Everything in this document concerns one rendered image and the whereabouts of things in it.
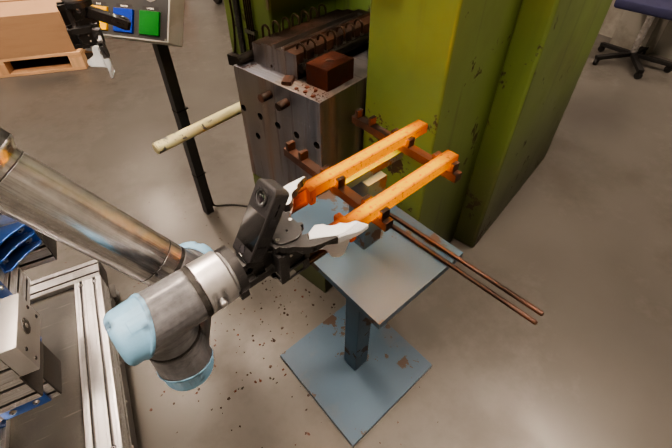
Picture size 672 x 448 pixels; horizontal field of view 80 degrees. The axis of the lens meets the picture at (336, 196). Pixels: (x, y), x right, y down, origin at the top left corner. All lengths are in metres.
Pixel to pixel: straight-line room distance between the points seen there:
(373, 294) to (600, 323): 1.25
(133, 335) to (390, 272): 0.62
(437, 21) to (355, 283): 0.66
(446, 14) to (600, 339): 1.40
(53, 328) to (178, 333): 1.22
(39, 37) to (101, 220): 3.52
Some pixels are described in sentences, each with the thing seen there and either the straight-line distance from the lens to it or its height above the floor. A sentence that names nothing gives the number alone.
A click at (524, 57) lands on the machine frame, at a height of 0.93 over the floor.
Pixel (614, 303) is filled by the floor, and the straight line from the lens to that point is 2.11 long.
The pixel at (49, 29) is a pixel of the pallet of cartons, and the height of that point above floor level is 0.33.
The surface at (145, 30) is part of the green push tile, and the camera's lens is 1.56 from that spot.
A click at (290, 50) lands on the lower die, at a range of 1.27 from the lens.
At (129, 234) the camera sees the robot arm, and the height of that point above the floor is 1.06.
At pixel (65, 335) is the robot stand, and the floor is 0.21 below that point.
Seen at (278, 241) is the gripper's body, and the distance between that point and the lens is 0.57.
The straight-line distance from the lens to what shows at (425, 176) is 0.81.
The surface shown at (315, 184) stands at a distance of 0.78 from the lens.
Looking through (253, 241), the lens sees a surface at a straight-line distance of 0.55.
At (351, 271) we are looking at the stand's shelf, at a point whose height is 0.70.
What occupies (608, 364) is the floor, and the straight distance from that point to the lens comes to 1.92.
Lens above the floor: 1.47
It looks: 42 degrees down
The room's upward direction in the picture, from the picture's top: straight up
